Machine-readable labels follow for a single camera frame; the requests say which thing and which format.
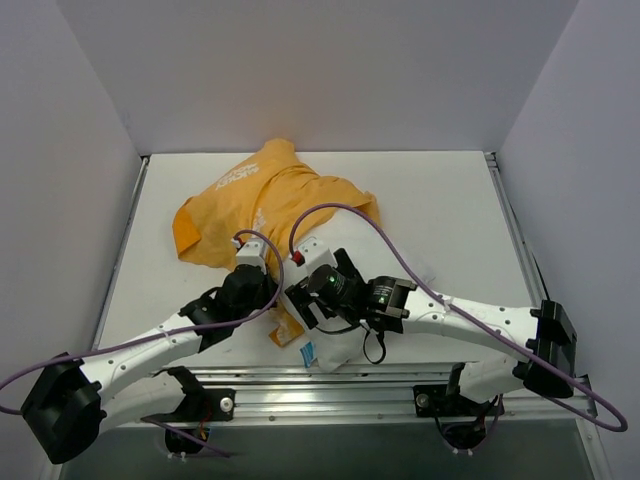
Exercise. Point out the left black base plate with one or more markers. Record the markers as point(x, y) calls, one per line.
point(220, 402)

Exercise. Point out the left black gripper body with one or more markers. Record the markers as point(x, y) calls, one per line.
point(270, 288)

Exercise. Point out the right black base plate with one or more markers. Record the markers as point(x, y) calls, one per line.
point(433, 401)

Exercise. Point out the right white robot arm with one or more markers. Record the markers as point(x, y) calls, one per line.
point(537, 346)

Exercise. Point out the white pillow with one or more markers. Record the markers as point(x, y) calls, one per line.
point(372, 258)

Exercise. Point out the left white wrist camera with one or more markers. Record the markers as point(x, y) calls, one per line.
point(251, 253)

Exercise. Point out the blue pillow label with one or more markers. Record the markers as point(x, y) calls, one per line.
point(309, 355)

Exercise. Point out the orange Mickey Mouse pillowcase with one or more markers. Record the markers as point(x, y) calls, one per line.
point(266, 193)

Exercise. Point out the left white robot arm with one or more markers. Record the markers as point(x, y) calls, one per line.
point(73, 402)

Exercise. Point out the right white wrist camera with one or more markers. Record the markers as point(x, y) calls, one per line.
point(315, 252)

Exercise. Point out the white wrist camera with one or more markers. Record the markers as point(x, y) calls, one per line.
point(251, 253)
point(315, 252)

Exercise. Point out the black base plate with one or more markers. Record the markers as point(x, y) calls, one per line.
point(433, 401)
point(220, 402)

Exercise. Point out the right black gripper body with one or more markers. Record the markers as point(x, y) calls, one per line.
point(302, 300)

